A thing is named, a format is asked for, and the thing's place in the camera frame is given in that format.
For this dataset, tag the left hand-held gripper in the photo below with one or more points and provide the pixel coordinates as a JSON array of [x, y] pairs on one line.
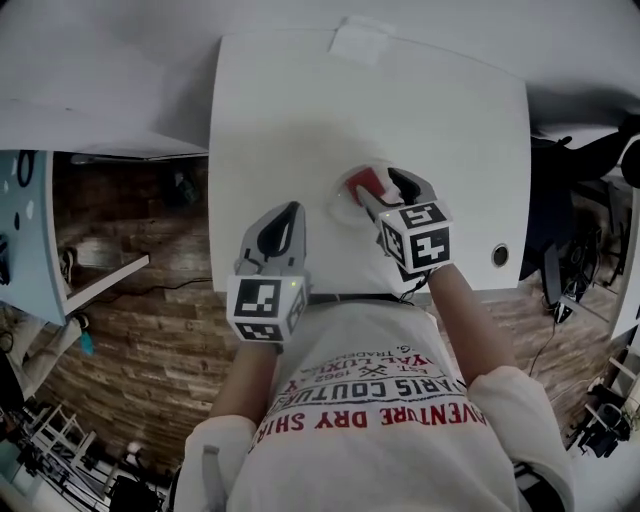
[[260, 302]]

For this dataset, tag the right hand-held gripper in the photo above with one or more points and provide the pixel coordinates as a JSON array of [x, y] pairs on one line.
[[417, 240]]

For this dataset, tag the red piece of meat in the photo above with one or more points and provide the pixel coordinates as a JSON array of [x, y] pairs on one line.
[[364, 182]]

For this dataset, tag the clear plate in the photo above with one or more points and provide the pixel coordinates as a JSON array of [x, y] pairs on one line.
[[341, 211]]

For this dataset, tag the person's left forearm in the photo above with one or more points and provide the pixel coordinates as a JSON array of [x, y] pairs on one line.
[[245, 380]]

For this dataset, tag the person's right forearm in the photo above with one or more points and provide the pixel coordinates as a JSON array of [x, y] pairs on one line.
[[470, 325]]

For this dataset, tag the white paper sheet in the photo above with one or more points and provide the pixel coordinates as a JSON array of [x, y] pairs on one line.
[[359, 42]]

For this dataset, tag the white shelf board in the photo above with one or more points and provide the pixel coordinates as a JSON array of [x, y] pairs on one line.
[[107, 280]]

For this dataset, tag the black office chair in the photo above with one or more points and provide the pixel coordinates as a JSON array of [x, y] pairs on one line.
[[575, 160]]

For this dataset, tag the white shoe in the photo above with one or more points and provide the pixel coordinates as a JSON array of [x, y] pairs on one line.
[[68, 265]]

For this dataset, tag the teal object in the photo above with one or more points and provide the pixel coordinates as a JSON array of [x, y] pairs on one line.
[[87, 344]]

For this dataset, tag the person's white printed shirt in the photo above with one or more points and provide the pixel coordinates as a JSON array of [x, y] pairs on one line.
[[380, 440]]

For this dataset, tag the light blue desk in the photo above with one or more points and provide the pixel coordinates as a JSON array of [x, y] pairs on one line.
[[30, 235]]

